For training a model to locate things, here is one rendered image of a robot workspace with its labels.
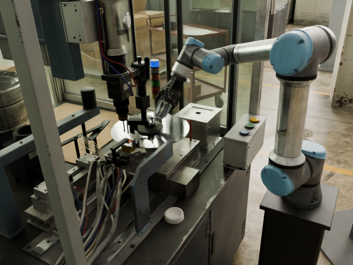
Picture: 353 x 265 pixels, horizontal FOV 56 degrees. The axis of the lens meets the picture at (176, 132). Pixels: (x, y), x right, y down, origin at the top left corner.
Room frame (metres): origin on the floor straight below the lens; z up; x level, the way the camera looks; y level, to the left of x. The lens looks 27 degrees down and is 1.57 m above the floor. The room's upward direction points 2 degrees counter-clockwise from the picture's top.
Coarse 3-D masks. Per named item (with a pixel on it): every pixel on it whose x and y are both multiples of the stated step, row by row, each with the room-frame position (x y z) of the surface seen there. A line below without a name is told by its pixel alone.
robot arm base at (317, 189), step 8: (304, 184) 0.96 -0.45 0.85; (296, 192) 0.97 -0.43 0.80; (304, 192) 0.96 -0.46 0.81; (312, 192) 0.96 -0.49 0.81; (320, 192) 0.97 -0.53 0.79; (288, 200) 0.97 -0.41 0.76; (296, 200) 0.95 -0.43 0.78; (304, 200) 0.95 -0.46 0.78; (312, 200) 0.96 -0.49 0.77; (320, 200) 0.96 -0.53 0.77; (304, 208) 0.94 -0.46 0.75; (312, 208) 0.94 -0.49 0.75
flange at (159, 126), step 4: (152, 124) 1.23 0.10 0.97; (156, 124) 1.25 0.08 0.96; (160, 124) 1.26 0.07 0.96; (140, 128) 1.22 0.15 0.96; (144, 128) 1.22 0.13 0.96; (148, 128) 1.22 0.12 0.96; (152, 128) 1.22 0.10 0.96; (156, 128) 1.22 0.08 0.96; (160, 128) 1.22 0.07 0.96; (140, 132) 1.20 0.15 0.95; (144, 132) 1.19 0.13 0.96; (148, 132) 1.19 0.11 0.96; (152, 132) 1.19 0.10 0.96; (156, 132) 1.19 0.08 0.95
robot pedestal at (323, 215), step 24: (336, 192) 1.03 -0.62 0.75; (264, 216) 0.98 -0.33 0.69; (288, 216) 0.92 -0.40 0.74; (312, 216) 0.90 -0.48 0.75; (264, 240) 0.97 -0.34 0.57; (288, 240) 0.92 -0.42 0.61; (312, 240) 0.88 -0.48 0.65; (264, 264) 0.96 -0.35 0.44; (288, 264) 0.91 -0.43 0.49; (312, 264) 0.87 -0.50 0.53
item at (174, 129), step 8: (160, 120) 1.31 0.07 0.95; (168, 120) 1.31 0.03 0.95; (176, 120) 1.31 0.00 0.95; (184, 120) 1.31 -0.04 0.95; (112, 128) 1.25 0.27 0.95; (120, 128) 1.25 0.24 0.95; (168, 128) 1.23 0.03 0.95; (176, 128) 1.23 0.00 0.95; (184, 128) 1.23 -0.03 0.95; (112, 136) 1.18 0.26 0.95; (120, 136) 1.18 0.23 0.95; (128, 136) 1.18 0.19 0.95; (136, 136) 1.17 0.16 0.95; (144, 136) 1.17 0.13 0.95; (152, 136) 1.17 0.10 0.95; (160, 136) 1.17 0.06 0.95; (168, 136) 1.16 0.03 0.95; (176, 136) 1.16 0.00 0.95; (184, 136) 1.16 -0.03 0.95; (128, 144) 1.11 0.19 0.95; (136, 144) 1.11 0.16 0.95; (144, 144) 1.11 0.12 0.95; (152, 144) 1.10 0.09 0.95; (160, 144) 1.10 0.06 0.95
